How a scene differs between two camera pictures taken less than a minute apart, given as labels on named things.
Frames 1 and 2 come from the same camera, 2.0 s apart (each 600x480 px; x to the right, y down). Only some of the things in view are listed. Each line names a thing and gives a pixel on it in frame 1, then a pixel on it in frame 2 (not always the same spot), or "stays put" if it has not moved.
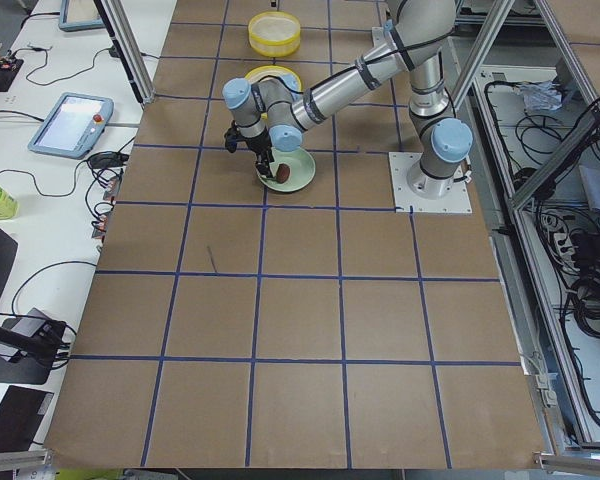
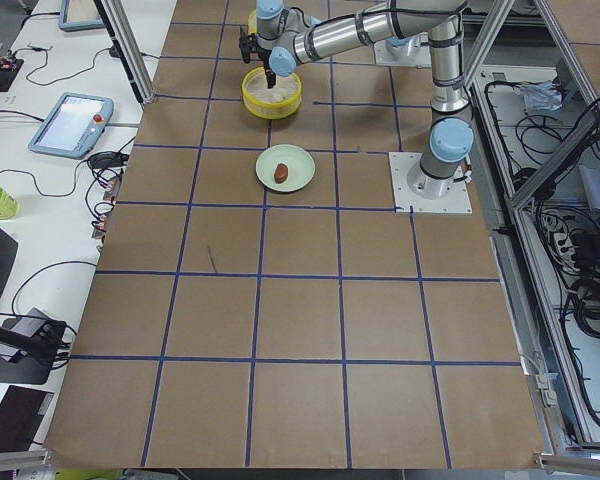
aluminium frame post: (117, 23) stays put
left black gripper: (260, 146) -> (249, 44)
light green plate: (301, 166) stays put
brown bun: (282, 172) stays put
